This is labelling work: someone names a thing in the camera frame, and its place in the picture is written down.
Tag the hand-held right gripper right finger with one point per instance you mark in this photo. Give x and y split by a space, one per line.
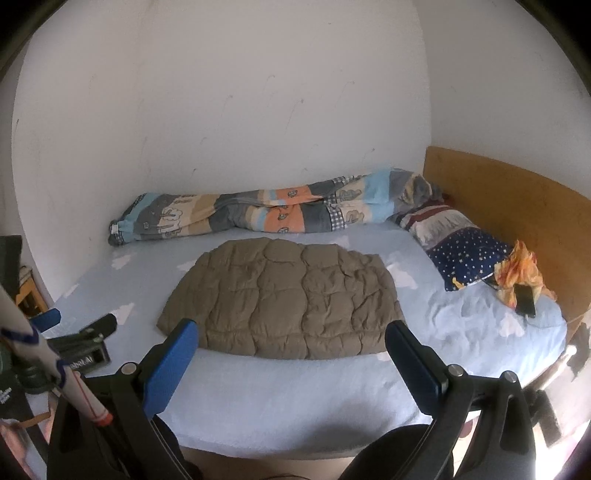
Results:
413 369

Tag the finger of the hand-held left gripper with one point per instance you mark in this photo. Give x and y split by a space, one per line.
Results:
94 328
46 319

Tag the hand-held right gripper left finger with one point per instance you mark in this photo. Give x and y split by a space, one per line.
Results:
168 364

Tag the olive quilted hooded jacket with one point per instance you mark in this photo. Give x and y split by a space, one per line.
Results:
286 300

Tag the white patterned tube, red band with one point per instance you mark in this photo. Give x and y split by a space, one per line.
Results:
69 378

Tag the wooden shelf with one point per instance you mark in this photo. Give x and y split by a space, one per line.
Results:
28 295

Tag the black board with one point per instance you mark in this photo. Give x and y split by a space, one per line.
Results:
9 261

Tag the bed with light blue sheet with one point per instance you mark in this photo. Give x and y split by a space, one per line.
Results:
277 397

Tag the navy star print pillow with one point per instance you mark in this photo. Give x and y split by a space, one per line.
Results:
466 254

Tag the smartphone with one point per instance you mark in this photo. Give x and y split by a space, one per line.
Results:
525 300

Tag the white rod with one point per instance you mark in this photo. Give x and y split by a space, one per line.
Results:
559 364

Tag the orange cloth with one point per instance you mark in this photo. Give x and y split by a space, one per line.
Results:
519 267

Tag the striped red and white pillow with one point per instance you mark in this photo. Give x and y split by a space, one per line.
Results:
438 221

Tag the patterned patchwork quilt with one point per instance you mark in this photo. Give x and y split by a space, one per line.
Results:
207 212

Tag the wooden headboard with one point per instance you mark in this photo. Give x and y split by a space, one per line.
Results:
508 198

